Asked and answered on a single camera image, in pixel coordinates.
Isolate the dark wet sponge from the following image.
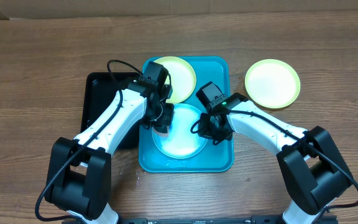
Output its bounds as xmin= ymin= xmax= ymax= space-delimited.
xmin=153 ymin=125 xmax=170 ymax=135

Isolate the light blue plate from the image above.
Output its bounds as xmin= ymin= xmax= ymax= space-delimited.
xmin=152 ymin=103 xmax=207 ymax=159

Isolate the yellow-green plate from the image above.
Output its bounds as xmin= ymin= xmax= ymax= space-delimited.
xmin=154 ymin=56 xmax=196 ymax=104
xmin=244 ymin=59 xmax=301 ymax=109

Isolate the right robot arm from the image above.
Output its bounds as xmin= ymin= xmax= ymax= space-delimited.
xmin=194 ymin=90 xmax=357 ymax=223

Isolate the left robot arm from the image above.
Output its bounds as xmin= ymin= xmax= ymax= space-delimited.
xmin=35 ymin=83 xmax=173 ymax=223

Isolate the teal plastic tray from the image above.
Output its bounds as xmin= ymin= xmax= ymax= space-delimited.
xmin=139 ymin=56 xmax=234 ymax=173

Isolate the black plastic tray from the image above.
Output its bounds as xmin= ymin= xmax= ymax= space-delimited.
xmin=80 ymin=72 xmax=140 ymax=151

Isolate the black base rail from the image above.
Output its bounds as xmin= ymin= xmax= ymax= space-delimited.
xmin=118 ymin=215 xmax=285 ymax=224

